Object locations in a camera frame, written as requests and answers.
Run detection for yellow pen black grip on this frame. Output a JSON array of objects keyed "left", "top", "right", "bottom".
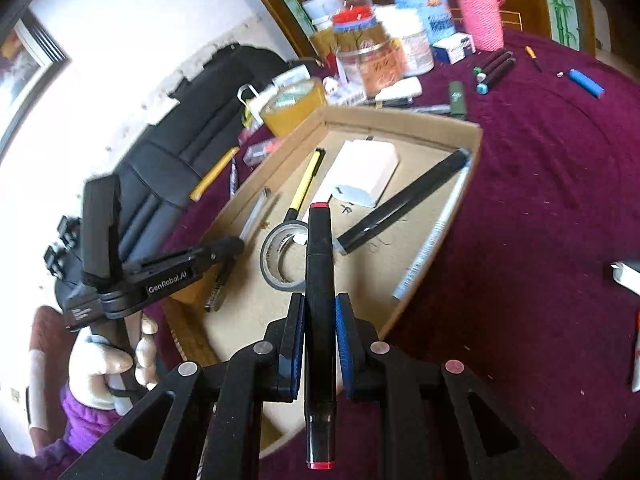
[{"left": 284, "top": 148, "right": 327, "bottom": 223}]

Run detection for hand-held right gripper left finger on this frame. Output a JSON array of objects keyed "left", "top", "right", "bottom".
[{"left": 60, "top": 292, "right": 307, "bottom": 480}]

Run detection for black tape roll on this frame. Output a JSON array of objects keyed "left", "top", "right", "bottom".
[{"left": 259, "top": 220, "right": 310, "bottom": 292}]

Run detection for clear red small case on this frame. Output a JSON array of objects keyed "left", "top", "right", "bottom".
[{"left": 243, "top": 139, "right": 286, "bottom": 165}]

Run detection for pink knitted bottle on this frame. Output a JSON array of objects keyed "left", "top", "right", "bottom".
[{"left": 452, "top": 0, "right": 507, "bottom": 53}]

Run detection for white marker with print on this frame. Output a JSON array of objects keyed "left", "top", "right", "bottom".
[{"left": 611, "top": 261, "right": 640, "bottom": 297}]

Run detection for green lighter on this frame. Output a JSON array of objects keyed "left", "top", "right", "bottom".
[{"left": 448, "top": 81, "right": 468, "bottom": 120}]

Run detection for toothpick jar red lid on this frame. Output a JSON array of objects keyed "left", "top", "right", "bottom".
[{"left": 331, "top": 6, "right": 383, "bottom": 53}]

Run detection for clear jar orange label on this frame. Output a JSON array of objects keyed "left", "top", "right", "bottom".
[{"left": 336, "top": 40, "right": 408, "bottom": 101}]

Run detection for black marker barcode sticker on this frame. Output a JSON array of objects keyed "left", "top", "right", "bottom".
[{"left": 336, "top": 148, "right": 472, "bottom": 256}]

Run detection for yellow tape roll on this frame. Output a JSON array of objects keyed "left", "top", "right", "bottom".
[{"left": 260, "top": 77, "right": 328, "bottom": 138}]

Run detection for white dotted pen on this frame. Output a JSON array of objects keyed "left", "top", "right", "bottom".
[{"left": 392, "top": 162, "right": 473, "bottom": 301}]

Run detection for white tin can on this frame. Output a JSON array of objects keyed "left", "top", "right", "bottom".
[{"left": 302, "top": 0, "right": 343, "bottom": 31}]

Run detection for clear gel pen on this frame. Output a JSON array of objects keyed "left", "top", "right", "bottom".
[{"left": 239, "top": 187, "right": 271, "bottom": 243}]

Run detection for wooden glass cabinet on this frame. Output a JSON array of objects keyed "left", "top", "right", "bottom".
[{"left": 235, "top": 0, "right": 591, "bottom": 56}]

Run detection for black marker white cap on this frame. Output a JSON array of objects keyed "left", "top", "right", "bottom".
[{"left": 475, "top": 51, "right": 513, "bottom": 83}]

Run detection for shallow cardboard box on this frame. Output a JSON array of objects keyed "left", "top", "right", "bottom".
[{"left": 160, "top": 105, "right": 485, "bottom": 461}]

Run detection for small white barcode box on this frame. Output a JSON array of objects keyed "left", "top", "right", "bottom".
[{"left": 322, "top": 77, "right": 366, "bottom": 107}]

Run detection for black sofa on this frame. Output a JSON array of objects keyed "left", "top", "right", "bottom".
[{"left": 52, "top": 45, "right": 321, "bottom": 311}]

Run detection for small blue white box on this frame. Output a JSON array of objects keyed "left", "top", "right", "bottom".
[{"left": 432, "top": 32, "right": 476, "bottom": 65}]

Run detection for black marker blue cap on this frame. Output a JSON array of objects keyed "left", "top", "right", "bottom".
[{"left": 476, "top": 57, "right": 517, "bottom": 96}]

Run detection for silver pen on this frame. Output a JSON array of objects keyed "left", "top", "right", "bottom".
[{"left": 375, "top": 103, "right": 453, "bottom": 116}]

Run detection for clear jar blue label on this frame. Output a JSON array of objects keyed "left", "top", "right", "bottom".
[{"left": 392, "top": 0, "right": 458, "bottom": 46}]

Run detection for black marker red caps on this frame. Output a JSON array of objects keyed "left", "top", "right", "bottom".
[{"left": 304, "top": 201, "right": 337, "bottom": 471}]

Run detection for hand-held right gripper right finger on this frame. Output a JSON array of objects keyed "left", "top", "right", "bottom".
[{"left": 335, "top": 292, "right": 571, "bottom": 480}]

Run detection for framed wall picture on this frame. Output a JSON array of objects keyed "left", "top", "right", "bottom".
[{"left": 0, "top": 12, "right": 68, "bottom": 133}]

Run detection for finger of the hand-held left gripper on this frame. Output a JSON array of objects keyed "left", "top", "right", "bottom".
[{"left": 150, "top": 237, "right": 246, "bottom": 273}]

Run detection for white eraser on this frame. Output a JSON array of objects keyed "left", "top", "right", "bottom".
[{"left": 374, "top": 77, "right": 423, "bottom": 103}]

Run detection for small white paper bag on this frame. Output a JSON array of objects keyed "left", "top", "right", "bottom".
[{"left": 237, "top": 82, "right": 281, "bottom": 126}]

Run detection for white USB charger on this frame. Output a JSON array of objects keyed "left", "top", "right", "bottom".
[{"left": 327, "top": 139, "right": 401, "bottom": 208}]

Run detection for white plastic jar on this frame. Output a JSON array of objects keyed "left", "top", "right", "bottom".
[{"left": 372, "top": 5, "right": 436, "bottom": 78}]

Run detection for person's left forearm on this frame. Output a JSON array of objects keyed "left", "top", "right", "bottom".
[{"left": 30, "top": 382, "right": 138, "bottom": 468}]

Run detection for black marker green cap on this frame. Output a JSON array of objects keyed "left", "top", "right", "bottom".
[{"left": 472, "top": 47, "right": 511, "bottom": 73}]

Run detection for person's left hand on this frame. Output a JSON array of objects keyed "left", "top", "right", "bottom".
[{"left": 67, "top": 312, "right": 161, "bottom": 411}]

